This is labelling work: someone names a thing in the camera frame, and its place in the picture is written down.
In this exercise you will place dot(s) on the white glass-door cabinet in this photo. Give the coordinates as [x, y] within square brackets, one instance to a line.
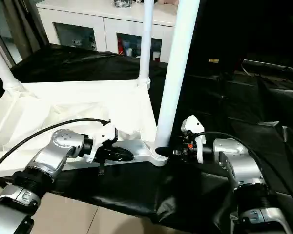
[88, 14]

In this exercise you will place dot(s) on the white plastic table top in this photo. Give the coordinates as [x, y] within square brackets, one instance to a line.
[63, 97]

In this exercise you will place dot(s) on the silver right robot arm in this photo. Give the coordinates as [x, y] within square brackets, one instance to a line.
[239, 165]

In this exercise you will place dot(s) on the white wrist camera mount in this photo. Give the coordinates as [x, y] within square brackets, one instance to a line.
[194, 124]
[102, 134]

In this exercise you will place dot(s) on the clear glass ornament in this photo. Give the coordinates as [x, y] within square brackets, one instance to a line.
[122, 2]

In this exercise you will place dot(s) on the grey curtain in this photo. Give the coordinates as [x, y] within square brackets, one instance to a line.
[14, 29]

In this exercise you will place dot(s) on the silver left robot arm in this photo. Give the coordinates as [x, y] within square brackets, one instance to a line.
[51, 151]

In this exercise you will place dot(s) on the black work mat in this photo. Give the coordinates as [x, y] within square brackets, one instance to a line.
[210, 158]

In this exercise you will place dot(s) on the small white cup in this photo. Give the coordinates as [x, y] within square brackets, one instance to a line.
[156, 56]

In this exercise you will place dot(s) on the red bottle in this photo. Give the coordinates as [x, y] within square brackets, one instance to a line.
[122, 47]

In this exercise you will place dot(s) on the small gold label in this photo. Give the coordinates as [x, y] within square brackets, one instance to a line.
[213, 60]

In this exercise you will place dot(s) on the black cabinet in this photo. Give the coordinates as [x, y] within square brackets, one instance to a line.
[258, 24]

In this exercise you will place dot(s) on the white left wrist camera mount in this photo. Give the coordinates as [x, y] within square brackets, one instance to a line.
[102, 134]

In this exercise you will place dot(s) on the beige plush toy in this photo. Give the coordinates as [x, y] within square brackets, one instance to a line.
[168, 1]

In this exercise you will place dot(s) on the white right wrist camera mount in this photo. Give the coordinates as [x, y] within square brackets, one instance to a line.
[194, 124]

